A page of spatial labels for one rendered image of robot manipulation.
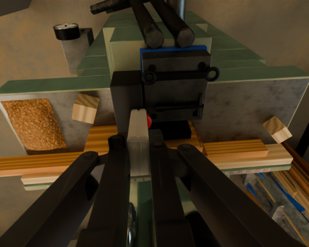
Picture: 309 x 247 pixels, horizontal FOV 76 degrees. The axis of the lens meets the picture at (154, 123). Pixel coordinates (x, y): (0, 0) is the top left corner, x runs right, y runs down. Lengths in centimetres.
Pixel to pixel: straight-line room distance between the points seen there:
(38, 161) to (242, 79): 45
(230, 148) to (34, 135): 41
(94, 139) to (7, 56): 117
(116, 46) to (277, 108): 36
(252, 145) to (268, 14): 106
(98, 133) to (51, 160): 13
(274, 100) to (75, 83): 40
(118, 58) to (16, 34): 117
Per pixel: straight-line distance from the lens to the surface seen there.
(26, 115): 43
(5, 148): 199
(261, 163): 52
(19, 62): 149
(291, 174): 190
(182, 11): 42
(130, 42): 29
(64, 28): 58
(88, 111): 37
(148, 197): 60
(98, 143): 39
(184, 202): 33
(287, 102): 50
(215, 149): 47
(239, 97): 44
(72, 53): 67
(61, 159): 49
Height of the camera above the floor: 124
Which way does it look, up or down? 53 degrees down
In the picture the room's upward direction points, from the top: 173 degrees clockwise
